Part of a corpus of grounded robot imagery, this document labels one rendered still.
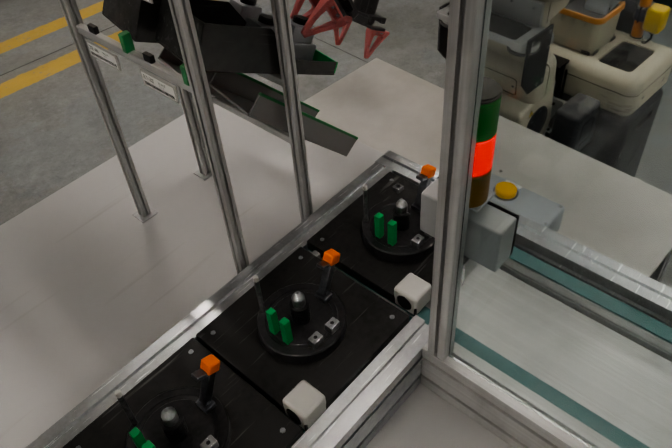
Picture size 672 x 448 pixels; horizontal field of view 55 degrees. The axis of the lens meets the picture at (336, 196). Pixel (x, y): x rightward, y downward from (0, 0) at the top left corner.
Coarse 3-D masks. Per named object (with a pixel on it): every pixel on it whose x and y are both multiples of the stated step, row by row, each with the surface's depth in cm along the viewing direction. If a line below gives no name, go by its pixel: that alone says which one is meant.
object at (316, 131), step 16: (224, 80) 116; (240, 80) 119; (256, 80) 121; (224, 96) 112; (240, 96) 121; (256, 96) 123; (272, 96) 126; (256, 112) 108; (272, 112) 110; (304, 112) 116; (304, 128) 117; (320, 128) 120; (336, 128) 123; (320, 144) 122; (336, 144) 125; (352, 144) 128
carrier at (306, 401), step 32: (288, 256) 113; (256, 288) 98; (288, 288) 105; (352, 288) 107; (224, 320) 104; (256, 320) 104; (288, 320) 95; (320, 320) 100; (352, 320) 102; (384, 320) 102; (224, 352) 100; (256, 352) 99; (288, 352) 96; (320, 352) 96; (352, 352) 98; (256, 384) 95; (288, 384) 95; (320, 384) 95; (288, 416) 93
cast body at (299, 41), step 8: (296, 16) 113; (304, 16) 115; (296, 24) 112; (304, 24) 113; (296, 32) 112; (296, 40) 113; (304, 40) 114; (296, 48) 114; (304, 48) 115; (312, 48) 116; (296, 56) 115; (304, 56) 116; (312, 56) 117
